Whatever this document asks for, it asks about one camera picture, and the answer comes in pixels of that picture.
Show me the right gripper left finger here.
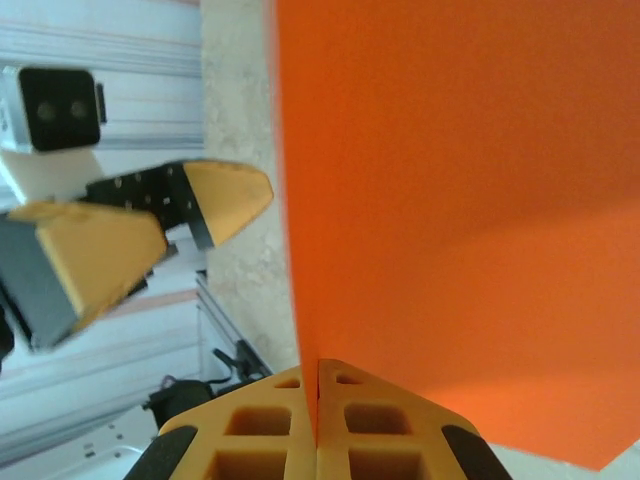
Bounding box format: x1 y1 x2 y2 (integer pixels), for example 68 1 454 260
127 364 320 480

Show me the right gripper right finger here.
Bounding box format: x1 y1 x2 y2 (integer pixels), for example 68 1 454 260
317 357 514 480

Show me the orange paper sheet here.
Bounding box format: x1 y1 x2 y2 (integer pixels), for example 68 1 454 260
272 0 640 474

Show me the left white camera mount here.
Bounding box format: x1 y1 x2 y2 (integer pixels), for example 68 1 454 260
0 148 105 202

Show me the wide aluminium mounting rail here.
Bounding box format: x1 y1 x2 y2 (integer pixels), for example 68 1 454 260
196 271 277 387

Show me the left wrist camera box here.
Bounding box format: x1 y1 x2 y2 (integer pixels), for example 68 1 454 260
0 64 109 154

